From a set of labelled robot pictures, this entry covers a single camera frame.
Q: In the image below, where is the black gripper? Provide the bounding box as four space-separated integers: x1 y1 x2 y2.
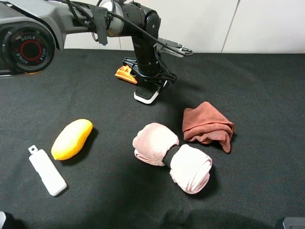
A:
123 36 177 84

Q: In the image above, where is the black white board eraser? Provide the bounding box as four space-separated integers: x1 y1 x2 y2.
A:
134 81 168 104

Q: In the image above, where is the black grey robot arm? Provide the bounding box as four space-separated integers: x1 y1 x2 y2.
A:
0 0 176 84

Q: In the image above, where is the orange waffle piece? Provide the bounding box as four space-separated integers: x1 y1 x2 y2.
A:
115 65 138 84

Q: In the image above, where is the brown folded cloth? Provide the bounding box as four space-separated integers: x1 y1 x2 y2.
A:
182 102 235 153

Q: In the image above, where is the black band on towel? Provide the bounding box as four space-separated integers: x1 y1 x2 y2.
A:
162 145 180 168

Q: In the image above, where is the yellow mango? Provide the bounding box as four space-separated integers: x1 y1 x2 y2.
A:
51 119 93 161

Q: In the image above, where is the pink rolled towel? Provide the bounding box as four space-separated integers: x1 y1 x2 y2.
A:
132 123 213 194

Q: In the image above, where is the white plastic case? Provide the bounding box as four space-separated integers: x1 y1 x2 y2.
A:
28 145 67 197

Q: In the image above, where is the black table cloth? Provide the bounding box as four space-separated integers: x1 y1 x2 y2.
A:
0 50 305 229

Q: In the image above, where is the grey block bottom right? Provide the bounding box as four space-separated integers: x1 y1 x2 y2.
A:
283 217 305 229

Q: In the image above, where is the grey block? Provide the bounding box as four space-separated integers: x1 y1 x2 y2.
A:
283 217 305 229
0 211 7 229

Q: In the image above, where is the grey block bottom left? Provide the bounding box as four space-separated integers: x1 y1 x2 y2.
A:
0 211 7 229

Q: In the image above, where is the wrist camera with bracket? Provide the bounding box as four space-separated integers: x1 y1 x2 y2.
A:
156 38 193 58

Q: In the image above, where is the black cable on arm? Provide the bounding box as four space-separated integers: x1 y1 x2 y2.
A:
64 0 172 77

